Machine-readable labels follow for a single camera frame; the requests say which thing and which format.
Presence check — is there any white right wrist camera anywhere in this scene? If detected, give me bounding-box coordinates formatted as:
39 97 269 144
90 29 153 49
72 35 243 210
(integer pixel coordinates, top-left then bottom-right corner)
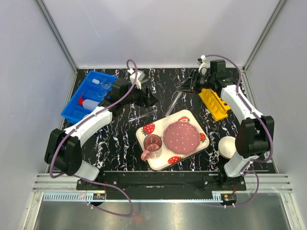
197 55 209 76

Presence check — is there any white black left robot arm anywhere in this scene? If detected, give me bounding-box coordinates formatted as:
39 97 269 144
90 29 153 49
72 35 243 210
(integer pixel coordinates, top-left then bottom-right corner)
44 79 159 190

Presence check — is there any blue plastic compartment bin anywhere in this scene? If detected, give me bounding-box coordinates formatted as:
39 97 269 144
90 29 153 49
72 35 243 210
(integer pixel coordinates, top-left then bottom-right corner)
61 70 117 124

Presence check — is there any wash bottle with red cap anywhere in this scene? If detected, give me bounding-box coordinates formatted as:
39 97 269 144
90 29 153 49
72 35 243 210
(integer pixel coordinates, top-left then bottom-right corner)
78 93 100 111

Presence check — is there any glass alcohol lamp white cap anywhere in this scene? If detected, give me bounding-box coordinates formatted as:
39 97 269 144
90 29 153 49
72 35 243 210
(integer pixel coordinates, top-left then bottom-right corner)
101 78 112 90

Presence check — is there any pink polka dot plate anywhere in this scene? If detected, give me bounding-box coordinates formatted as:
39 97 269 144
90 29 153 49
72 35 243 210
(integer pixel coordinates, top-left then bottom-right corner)
163 121 201 155

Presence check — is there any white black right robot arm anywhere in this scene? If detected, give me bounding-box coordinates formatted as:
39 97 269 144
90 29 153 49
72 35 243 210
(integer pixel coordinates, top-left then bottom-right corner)
178 55 274 190

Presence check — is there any small clear glass beaker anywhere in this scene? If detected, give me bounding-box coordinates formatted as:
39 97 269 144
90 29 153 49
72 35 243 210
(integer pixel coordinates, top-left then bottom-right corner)
97 89 108 99

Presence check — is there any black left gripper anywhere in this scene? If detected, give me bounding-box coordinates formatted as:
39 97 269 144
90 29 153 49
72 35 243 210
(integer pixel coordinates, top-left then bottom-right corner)
121 81 159 109

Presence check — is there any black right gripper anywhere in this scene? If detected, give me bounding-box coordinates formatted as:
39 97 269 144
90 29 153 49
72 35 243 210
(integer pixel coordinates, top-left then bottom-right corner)
177 69 214 95

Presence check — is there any pink ghost pattern mug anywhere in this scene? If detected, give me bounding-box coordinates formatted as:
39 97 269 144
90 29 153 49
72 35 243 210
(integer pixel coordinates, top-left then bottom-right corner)
141 134 162 161

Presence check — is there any cream ceramic bowl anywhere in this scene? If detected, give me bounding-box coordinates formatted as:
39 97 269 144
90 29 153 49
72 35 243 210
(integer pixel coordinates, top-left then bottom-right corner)
218 136 236 159

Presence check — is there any yellow test tube rack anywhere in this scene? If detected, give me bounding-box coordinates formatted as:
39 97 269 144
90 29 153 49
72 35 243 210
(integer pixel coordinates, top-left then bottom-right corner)
199 89 231 121

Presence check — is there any strawberry pattern white tray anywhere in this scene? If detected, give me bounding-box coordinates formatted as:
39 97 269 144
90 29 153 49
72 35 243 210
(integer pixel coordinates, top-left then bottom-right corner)
136 110 210 171

